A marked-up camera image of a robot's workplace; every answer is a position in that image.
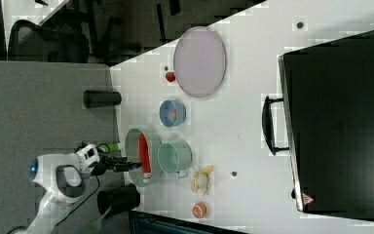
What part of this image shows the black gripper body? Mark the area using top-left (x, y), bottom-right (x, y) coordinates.
top-left (91, 155), bottom-right (112, 176)

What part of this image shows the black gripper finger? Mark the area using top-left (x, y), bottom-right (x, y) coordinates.
top-left (113, 162), bottom-right (142, 173)
top-left (106, 156), bottom-right (128, 164)

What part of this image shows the red plush ketchup bottle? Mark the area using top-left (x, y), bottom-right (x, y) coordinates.
top-left (138, 134), bottom-right (151, 184)

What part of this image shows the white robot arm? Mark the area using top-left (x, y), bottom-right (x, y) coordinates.
top-left (8, 151), bottom-right (142, 234)

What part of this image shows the green plastic strainer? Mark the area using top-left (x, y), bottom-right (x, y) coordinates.
top-left (125, 129), bottom-right (163, 187)

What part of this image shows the green toy fruit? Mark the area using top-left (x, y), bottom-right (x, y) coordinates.
top-left (97, 142), bottom-right (123, 154)

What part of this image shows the green mug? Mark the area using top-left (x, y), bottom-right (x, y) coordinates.
top-left (158, 140), bottom-right (192, 178)

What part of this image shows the blue bowl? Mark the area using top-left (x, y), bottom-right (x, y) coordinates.
top-left (159, 100), bottom-right (186, 128)

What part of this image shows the strawberry in blue bowl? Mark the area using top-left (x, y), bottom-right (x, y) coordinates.
top-left (170, 110), bottom-right (177, 121)

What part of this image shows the peeled toy banana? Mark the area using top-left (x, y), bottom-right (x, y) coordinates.
top-left (191, 165), bottom-right (213, 195)

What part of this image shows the orange slice toy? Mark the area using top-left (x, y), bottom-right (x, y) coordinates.
top-left (192, 202), bottom-right (206, 218)

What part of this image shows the red strawberry on table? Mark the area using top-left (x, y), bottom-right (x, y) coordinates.
top-left (166, 72), bottom-right (175, 82)

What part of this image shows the lavender round plate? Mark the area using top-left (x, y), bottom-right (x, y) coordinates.
top-left (173, 26), bottom-right (226, 98)

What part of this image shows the black office chair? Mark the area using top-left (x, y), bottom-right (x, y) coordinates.
top-left (7, 19), bottom-right (90, 63)

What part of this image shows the black oven box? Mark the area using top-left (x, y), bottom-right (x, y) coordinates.
top-left (279, 30), bottom-right (374, 221)

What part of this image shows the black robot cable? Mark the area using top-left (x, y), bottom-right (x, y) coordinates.
top-left (53, 141), bottom-right (111, 228)

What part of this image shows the black cylinder post lower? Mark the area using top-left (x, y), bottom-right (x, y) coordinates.
top-left (96, 183), bottom-right (140, 218)

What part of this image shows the blue metal frame rail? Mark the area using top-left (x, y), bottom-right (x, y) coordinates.
top-left (129, 211), bottom-right (245, 234)

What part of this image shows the black oven door handle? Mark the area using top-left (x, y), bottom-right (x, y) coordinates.
top-left (261, 97), bottom-right (289, 155)

